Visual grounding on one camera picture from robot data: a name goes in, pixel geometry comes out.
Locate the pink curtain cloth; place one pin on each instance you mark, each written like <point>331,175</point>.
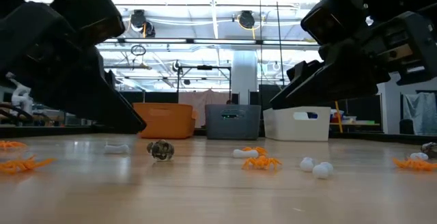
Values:
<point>205,99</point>

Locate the white plastic bin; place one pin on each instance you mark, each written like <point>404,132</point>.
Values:
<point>293,130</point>

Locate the small orange plastic spider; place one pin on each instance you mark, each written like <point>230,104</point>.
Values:
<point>257,150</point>
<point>24,164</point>
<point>12,144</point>
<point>261,162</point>
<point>414,164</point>

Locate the orange plastic bin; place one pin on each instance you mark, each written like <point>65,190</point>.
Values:
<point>170,121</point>

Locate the dark grey plastic bin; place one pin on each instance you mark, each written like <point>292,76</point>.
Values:
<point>232,125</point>

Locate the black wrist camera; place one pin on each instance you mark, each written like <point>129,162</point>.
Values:
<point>327,19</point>
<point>92,15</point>

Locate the black partition panel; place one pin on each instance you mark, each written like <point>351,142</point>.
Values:
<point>362,111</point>
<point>160,97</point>

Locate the black cabinet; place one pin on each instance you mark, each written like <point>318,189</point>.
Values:
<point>264,96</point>

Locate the small brown plastic skull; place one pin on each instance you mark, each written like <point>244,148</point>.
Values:
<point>160,150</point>
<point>430,149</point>

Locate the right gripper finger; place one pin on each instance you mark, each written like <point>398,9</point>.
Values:
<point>324,87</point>
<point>300,70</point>

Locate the black metal frame stand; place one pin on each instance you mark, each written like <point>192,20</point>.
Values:
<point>205,67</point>

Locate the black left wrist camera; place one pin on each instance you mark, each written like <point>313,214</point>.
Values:
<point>92,15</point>

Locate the person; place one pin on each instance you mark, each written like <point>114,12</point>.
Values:
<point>229,101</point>

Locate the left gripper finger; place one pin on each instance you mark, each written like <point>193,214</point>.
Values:
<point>95,108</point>
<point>111,79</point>

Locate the grey cloth cover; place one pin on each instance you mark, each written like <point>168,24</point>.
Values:
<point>423,111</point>

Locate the black aluminium table frame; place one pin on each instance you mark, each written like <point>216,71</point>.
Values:
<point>51,130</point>

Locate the long ceiling light bar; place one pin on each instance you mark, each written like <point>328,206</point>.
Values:
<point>153,40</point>

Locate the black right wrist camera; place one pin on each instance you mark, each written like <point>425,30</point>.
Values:
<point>327,19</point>

